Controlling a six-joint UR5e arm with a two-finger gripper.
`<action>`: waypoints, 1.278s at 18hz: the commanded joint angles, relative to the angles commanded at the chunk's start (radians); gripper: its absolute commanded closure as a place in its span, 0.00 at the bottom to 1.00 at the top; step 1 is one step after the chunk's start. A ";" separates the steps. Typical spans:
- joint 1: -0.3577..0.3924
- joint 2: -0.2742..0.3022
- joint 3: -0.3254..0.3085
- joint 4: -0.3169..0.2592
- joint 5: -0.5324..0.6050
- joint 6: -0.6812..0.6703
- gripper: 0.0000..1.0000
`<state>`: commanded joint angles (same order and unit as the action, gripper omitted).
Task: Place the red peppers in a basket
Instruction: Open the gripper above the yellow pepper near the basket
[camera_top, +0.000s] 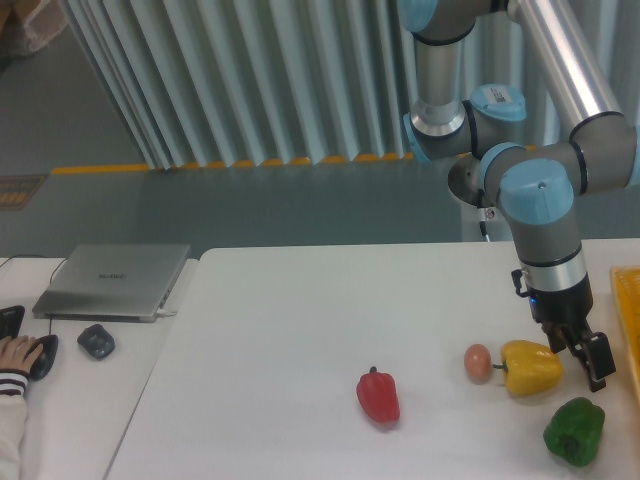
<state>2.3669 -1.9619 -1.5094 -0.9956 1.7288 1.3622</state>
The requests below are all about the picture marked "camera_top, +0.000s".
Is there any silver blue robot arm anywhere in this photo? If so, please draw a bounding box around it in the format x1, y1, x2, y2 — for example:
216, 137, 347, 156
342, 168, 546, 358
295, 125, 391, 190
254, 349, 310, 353
398, 1, 639, 391

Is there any person's hand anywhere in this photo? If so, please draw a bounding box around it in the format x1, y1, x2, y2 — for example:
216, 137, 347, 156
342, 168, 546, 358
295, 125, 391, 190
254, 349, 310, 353
0, 336, 43, 376

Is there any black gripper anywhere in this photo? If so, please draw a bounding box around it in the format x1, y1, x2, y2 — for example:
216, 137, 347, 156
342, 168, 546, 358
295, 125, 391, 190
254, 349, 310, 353
511, 270, 616, 392

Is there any silver closed laptop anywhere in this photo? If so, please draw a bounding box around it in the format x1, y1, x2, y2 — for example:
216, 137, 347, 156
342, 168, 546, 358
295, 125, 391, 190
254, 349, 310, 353
32, 244, 190, 322

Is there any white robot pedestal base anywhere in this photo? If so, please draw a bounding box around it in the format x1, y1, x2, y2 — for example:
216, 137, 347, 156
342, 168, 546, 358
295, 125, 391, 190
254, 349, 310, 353
447, 154, 512, 242

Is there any yellow plastic basket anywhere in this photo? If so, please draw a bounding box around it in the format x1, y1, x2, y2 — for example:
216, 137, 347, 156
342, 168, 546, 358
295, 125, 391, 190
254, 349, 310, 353
610, 266, 640, 386

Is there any black keyboard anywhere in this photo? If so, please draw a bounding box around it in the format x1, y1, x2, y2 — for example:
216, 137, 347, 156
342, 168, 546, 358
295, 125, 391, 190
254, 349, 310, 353
0, 305, 25, 340

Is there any white laptop charging cable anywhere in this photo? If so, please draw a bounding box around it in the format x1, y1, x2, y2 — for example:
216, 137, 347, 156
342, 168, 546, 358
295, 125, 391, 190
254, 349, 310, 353
158, 284, 179, 318

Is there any green bell pepper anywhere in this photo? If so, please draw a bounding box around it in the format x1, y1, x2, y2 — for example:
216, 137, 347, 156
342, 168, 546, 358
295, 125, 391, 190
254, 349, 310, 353
543, 397, 606, 467

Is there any brown egg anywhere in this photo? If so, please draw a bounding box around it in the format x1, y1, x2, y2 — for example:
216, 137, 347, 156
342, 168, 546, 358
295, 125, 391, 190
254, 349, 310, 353
464, 343, 493, 383

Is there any red bell pepper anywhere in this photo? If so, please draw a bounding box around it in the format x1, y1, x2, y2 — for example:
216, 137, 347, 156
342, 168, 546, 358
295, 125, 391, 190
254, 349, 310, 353
356, 366, 400, 424

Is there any white striped sleeve forearm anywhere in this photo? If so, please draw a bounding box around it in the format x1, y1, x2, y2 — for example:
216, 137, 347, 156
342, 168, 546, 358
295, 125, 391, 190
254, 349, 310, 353
1, 369, 28, 479

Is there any yellow bell pepper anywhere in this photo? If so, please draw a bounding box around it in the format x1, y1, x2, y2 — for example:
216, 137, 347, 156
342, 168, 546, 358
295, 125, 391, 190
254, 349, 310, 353
494, 340, 564, 397

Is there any dark grey small case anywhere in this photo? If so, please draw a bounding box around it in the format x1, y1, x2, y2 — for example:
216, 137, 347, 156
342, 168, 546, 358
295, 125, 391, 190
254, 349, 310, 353
77, 324, 116, 361

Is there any black mouse cable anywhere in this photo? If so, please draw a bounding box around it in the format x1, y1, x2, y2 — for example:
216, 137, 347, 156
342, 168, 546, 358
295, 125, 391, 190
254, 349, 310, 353
0, 253, 69, 337

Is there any white robot base cable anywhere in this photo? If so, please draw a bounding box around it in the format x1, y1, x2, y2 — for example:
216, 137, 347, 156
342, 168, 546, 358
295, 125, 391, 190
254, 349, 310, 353
477, 188, 492, 244

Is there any corrugated metal partition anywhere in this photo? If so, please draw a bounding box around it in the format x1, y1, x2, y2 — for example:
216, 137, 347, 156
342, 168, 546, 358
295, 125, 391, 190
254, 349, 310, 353
62, 1, 639, 191

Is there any black computer mouse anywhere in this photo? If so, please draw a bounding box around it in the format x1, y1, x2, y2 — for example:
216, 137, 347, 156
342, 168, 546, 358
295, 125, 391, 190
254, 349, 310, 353
29, 334, 59, 381

